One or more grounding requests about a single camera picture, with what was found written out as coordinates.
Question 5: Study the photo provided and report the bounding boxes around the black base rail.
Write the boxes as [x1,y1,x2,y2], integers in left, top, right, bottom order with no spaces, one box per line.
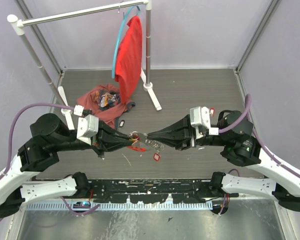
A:
[85,179,230,204]

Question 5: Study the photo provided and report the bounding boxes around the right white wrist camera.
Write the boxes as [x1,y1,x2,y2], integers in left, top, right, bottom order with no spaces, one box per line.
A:
[189,106,219,140]

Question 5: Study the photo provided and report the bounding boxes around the small electronics board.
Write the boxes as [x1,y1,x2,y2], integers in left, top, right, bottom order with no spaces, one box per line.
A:
[72,201,91,209]

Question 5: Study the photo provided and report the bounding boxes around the bright red shirt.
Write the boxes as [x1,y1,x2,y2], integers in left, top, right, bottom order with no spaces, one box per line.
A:
[114,15,143,103]

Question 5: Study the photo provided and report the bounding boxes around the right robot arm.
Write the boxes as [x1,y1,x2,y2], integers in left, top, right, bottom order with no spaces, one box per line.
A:
[147,106,300,212]

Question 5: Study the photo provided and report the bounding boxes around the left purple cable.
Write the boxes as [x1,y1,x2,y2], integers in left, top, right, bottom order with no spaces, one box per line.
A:
[0,102,77,228]

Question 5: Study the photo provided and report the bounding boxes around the red handled keyring with keys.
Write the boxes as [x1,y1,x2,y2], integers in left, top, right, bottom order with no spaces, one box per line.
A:
[128,131,166,162]

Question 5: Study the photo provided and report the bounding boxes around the dark red printed shirt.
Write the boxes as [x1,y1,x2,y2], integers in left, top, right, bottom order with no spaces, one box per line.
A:
[76,83,136,129]

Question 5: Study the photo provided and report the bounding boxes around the purple cable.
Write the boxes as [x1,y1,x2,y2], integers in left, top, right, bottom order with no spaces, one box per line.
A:
[218,93,300,183]
[0,102,77,228]

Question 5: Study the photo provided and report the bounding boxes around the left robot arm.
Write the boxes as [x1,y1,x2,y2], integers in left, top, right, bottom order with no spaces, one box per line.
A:
[0,113,133,219]

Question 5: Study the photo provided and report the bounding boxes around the black key tag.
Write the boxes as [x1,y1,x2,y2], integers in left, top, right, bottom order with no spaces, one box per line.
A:
[116,120,125,130]

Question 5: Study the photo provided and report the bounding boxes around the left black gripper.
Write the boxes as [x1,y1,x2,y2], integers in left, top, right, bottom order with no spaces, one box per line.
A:
[54,120,137,158]

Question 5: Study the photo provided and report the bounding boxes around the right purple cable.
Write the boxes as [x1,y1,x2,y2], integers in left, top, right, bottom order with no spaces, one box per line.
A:
[218,93,300,183]

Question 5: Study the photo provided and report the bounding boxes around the blue clothes hanger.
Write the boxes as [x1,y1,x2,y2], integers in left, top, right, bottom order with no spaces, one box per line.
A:
[111,5,141,79]

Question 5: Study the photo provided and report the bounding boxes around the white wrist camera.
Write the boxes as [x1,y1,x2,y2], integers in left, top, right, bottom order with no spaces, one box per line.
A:
[73,105,99,146]
[189,106,219,140]

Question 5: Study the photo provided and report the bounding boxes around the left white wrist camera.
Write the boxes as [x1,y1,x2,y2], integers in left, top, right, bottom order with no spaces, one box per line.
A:
[73,105,99,146]

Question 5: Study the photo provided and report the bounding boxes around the blue and red keys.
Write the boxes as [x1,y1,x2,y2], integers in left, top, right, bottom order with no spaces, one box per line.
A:
[209,108,215,117]

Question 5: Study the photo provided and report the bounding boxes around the grey cable duct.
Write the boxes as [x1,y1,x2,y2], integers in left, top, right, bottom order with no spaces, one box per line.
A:
[25,200,213,211]

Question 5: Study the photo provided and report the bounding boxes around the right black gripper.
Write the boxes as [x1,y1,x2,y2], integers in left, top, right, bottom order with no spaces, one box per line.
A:
[146,112,230,150]

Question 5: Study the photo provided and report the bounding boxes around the white clothes rack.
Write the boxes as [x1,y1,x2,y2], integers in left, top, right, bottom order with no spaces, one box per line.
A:
[6,0,163,131]

